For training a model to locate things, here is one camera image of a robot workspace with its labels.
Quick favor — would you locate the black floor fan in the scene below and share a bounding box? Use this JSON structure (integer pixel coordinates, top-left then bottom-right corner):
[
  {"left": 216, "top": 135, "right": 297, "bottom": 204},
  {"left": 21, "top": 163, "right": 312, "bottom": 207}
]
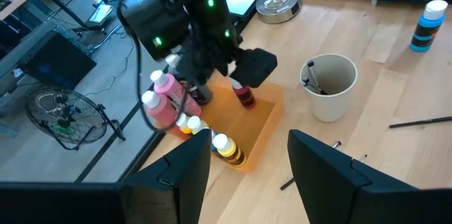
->
[{"left": 24, "top": 84, "right": 126, "bottom": 151}]

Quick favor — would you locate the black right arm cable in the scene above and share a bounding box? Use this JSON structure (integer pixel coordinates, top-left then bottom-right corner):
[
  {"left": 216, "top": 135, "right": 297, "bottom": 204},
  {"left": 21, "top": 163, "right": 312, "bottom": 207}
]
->
[{"left": 115, "top": 0, "right": 190, "bottom": 134}]

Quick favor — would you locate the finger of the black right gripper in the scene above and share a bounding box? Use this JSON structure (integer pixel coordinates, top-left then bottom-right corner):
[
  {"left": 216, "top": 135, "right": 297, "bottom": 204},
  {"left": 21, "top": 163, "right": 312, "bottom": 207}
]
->
[{"left": 229, "top": 47, "right": 279, "bottom": 89}]

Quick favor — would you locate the small lime paint bottle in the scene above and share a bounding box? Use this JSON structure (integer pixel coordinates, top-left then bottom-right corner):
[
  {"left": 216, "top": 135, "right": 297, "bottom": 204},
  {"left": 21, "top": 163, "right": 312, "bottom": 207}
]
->
[{"left": 212, "top": 133, "right": 247, "bottom": 168}]

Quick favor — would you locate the small magenta paint bottle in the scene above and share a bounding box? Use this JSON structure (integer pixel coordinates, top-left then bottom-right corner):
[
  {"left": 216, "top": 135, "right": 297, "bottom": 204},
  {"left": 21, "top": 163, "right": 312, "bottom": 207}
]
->
[{"left": 229, "top": 77, "right": 257, "bottom": 110}]

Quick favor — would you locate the large pink paint bottle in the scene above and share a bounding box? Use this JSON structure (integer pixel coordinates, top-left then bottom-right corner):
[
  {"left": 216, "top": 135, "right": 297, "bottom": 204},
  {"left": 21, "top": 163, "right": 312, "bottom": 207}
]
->
[{"left": 150, "top": 69, "right": 203, "bottom": 118}]

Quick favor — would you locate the large coral paint bottle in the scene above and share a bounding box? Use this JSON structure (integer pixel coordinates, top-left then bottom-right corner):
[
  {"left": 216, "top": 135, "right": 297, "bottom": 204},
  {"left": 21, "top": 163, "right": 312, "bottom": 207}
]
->
[{"left": 141, "top": 90, "right": 191, "bottom": 141}]

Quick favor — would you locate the small golden yellow paint bottle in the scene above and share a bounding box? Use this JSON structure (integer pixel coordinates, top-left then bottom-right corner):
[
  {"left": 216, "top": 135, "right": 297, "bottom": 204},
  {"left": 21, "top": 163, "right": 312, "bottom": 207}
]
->
[{"left": 175, "top": 113, "right": 194, "bottom": 136}]

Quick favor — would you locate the beige plastic cup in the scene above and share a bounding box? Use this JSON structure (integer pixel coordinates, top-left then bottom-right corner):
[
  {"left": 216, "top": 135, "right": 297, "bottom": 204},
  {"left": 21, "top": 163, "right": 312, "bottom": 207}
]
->
[{"left": 299, "top": 53, "right": 359, "bottom": 123}]

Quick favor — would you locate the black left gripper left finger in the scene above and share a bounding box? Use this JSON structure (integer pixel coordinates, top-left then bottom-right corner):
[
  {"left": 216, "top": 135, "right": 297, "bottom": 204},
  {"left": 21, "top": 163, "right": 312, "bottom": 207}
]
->
[{"left": 121, "top": 130, "right": 212, "bottom": 224}]

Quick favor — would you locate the black floor case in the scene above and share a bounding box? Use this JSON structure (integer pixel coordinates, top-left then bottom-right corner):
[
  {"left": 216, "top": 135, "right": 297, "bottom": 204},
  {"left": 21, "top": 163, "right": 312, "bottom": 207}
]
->
[{"left": 20, "top": 31, "right": 98, "bottom": 90}]

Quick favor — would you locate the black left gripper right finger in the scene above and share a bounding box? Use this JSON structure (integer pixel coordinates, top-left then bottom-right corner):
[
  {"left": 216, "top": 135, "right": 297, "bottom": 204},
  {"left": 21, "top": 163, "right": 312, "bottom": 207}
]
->
[{"left": 287, "top": 130, "right": 417, "bottom": 224}]

